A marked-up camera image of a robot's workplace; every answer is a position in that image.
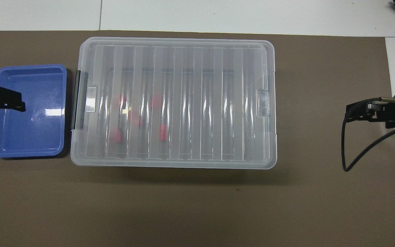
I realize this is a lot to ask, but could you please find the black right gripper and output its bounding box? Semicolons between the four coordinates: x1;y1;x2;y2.
346;99;395;129

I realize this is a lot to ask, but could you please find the clear ribbed plastic lid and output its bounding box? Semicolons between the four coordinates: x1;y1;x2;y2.
70;36;278;170

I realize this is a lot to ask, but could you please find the blue plastic tray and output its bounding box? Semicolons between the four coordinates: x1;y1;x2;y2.
0;64;68;159

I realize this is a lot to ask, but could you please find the clear plastic storage box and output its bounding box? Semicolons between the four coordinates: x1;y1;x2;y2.
71;37;277;168

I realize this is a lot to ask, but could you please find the brown table mat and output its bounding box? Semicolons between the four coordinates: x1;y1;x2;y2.
0;30;395;247

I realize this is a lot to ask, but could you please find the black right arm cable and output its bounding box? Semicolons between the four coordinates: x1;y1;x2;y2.
342;97;395;172

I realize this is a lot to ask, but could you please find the black box latch handle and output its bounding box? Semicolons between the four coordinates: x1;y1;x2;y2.
71;70;89;131

